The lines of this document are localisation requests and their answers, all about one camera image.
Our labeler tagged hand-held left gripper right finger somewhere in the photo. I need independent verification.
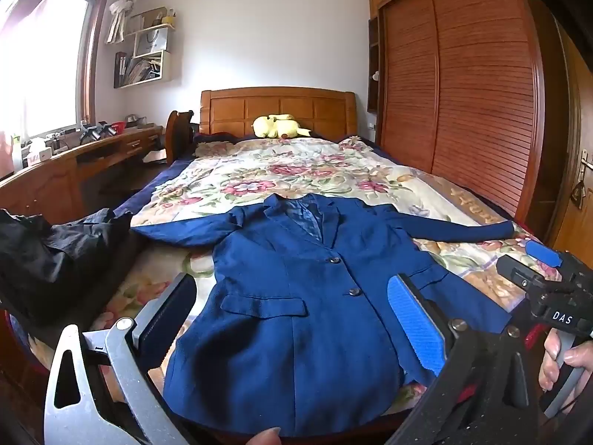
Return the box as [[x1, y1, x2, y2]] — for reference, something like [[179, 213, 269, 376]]
[[387, 273, 543, 445]]

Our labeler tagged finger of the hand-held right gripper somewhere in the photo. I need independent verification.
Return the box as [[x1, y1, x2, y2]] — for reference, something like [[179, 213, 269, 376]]
[[526, 238, 593, 283], [497, 254, 557, 295]]

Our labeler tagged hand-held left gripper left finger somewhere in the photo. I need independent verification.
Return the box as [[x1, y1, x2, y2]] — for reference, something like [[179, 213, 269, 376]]
[[44, 273, 198, 445]]

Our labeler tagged blue suit jacket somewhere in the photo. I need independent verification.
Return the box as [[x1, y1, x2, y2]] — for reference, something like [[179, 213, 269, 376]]
[[131, 193, 516, 429]]

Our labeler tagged black clothes pile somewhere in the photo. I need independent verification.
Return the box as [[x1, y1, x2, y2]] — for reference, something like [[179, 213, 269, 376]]
[[0, 208, 134, 327]]

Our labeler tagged person's right hand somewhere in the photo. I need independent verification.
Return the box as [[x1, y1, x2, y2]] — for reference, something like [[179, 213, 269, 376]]
[[539, 328, 593, 392]]

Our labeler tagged person's left hand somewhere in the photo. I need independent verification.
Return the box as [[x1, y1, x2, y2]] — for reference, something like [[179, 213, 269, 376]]
[[245, 428, 282, 445]]

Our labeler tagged wooden door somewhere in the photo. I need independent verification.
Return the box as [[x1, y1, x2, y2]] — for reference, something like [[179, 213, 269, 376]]
[[551, 23, 593, 260]]

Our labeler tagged wooden slatted wardrobe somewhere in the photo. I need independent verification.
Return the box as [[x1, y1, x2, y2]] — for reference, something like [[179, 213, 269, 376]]
[[367, 0, 563, 242]]

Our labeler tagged wooden desk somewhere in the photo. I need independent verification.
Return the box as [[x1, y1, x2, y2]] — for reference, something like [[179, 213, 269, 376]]
[[0, 125, 164, 223]]

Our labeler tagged wooden chair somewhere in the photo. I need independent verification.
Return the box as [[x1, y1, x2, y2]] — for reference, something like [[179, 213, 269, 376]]
[[166, 110, 201, 164]]

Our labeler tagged floral blanket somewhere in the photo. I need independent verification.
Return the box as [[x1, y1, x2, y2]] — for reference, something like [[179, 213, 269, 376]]
[[28, 136, 533, 422]]

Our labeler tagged black gadget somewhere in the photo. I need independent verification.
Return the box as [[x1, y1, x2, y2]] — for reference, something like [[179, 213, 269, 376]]
[[80, 121, 114, 144]]

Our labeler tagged white tissue box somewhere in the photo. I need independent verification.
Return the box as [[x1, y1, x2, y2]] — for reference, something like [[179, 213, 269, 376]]
[[25, 146, 53, 167]]

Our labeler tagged yellow plush toy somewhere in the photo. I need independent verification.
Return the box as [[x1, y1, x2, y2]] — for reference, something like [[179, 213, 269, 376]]
[[252, 113, 312, 140]]

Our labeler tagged stack of papers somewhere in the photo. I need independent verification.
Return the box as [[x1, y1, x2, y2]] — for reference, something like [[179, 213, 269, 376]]
[[125, 56, 163, 85]]

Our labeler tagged dark wooden side shelf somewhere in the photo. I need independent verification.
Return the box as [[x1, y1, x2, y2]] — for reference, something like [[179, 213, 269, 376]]
[[367, 17, 381, 113]]

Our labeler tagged white paper bag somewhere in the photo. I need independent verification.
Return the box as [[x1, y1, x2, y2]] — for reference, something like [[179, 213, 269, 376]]
[[134, 28, 168, 59]]

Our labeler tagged window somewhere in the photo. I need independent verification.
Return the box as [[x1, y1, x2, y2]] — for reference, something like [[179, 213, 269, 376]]
[[0, 0, 114, 149]]

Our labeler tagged brown paper bag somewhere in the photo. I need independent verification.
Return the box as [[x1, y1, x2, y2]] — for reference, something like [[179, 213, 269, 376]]
[[141, 8, 168, 29]]

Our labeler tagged tied beige curtain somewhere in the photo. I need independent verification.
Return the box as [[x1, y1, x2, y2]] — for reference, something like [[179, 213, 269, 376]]
[[106, 0, 146, 45]]

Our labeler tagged white wall shelf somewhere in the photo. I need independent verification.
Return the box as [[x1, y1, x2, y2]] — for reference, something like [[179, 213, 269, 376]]
[[113, 25, 179, 89]]

